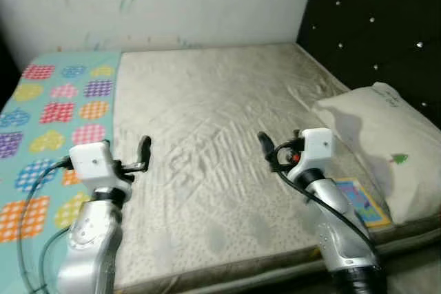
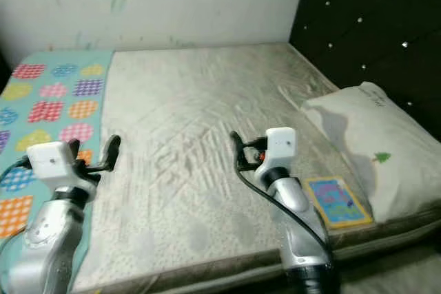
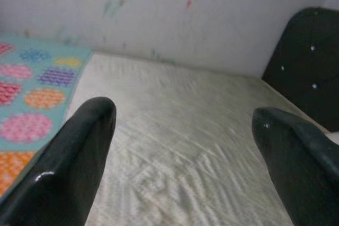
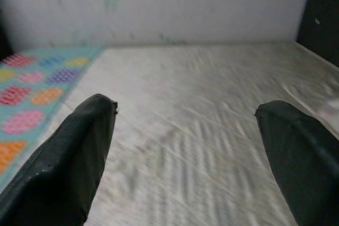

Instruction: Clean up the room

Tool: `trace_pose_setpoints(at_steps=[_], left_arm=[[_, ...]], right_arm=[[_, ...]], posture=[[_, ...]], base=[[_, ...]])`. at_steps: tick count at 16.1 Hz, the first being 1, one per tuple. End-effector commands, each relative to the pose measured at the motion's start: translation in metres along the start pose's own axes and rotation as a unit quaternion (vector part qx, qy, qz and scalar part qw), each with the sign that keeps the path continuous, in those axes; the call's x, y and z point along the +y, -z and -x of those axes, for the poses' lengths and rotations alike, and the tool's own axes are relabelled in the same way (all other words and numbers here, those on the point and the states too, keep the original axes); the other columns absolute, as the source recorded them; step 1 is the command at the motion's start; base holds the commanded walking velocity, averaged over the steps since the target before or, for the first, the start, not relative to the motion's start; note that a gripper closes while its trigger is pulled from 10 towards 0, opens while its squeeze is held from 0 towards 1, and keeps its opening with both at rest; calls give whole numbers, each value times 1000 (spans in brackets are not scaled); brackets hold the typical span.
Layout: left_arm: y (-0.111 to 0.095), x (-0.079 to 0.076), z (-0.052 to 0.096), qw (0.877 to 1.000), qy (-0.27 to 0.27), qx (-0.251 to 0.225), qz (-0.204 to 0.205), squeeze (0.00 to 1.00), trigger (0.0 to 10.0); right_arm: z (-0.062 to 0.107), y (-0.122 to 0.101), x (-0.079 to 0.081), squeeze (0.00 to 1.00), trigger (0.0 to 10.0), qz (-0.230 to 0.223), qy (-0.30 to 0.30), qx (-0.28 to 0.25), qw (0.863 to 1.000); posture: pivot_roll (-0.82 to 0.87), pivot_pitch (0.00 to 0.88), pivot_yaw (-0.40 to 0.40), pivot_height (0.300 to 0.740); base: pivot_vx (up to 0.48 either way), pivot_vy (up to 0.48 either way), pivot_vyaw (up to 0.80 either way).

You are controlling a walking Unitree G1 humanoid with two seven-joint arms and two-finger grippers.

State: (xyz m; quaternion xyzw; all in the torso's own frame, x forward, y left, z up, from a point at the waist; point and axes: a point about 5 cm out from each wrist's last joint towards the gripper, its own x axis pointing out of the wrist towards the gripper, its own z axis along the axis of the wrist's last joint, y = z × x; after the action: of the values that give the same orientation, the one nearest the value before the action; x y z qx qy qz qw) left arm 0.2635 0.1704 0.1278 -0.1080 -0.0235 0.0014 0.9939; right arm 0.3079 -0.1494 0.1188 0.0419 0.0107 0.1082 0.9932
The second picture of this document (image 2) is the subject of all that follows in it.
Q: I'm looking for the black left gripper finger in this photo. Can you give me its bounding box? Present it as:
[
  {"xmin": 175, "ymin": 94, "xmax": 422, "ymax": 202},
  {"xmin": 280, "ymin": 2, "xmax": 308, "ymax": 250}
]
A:
[{"xmin": 103, "ymin": 135, "xmax": 121, "ymax": 171}]

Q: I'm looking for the blue yellow children's book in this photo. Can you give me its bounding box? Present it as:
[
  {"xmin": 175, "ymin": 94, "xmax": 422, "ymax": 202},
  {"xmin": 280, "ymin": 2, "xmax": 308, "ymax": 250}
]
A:
[{"xmin": 307, "ymin": 176, "xmax": 374, "ymax": 229}]

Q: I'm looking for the black tufted headboard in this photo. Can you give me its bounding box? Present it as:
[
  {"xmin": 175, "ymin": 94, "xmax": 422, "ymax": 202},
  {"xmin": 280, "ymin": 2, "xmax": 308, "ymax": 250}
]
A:
[{"xmin": 288, "ymin": 0, "xmax": 441, "ymax": 112}]

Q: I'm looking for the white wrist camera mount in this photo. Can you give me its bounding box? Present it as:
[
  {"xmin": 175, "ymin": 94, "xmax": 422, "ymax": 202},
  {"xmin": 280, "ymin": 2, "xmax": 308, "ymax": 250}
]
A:
[
  {"xmin": 262, "ymin": 127, "xmax": 297, "ymax": 174},
  {"xmin": 28, "ymin": 141, "xmax": 95, "ymax": 196}
]

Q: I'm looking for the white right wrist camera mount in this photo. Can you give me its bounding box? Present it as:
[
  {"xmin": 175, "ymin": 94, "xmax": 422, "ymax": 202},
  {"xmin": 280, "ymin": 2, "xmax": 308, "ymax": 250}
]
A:
[{"xmin": 262, "ymin": 127, "xmax": 297, "ymax": 174}]

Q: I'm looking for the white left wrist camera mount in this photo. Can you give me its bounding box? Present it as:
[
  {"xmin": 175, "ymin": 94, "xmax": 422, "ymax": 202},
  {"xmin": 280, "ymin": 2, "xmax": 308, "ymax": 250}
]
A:
[{"xmin": 28, "ymin": 141, "xmax": 95, "ymax": 196}]

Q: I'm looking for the teal blanket with colourful shapes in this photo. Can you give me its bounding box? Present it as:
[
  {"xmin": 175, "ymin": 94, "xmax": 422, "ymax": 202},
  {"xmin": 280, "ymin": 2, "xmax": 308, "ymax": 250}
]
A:
[{"xmin": 0, "ymin": 50, "xmax": 114, "ymax": 293}]

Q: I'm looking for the grey quilted mattress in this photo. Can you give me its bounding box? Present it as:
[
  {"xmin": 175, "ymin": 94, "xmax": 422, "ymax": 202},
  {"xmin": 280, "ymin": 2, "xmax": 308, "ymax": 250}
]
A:
[{"xmin": 72, "ymin": 43, "xmax": 441, "ymax": 293}]

